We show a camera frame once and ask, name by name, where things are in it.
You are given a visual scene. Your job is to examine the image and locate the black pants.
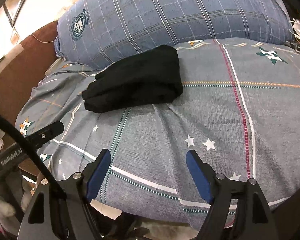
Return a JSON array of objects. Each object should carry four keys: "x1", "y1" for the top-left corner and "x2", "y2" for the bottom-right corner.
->
[{"x1": 82, "y1": 45, "x2": 183, "y2": 113}]

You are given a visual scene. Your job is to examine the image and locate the brown wooden headboard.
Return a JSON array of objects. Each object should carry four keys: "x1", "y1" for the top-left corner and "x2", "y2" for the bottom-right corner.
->
[{"x1": 0, "y1": 21, "x2": 57, "y2": 124}]

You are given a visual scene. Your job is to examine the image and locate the black buckle strap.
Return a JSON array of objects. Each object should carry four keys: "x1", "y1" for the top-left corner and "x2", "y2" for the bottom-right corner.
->
[{"x1": 284, "y1": 41, "x2": 300, "y2": 53}]

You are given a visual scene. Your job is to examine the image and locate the blue plaid pillow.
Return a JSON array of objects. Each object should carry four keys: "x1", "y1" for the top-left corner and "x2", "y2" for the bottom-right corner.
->
[{"x1": 55, "y1": 0, "x2": 293, "y2": 70}]

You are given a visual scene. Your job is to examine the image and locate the grey star-patterned bed quilt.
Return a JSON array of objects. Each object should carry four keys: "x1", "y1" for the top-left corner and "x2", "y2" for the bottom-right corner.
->
[{"x1": 15, "y1": 38, "x2": 300, "y2": 229}]

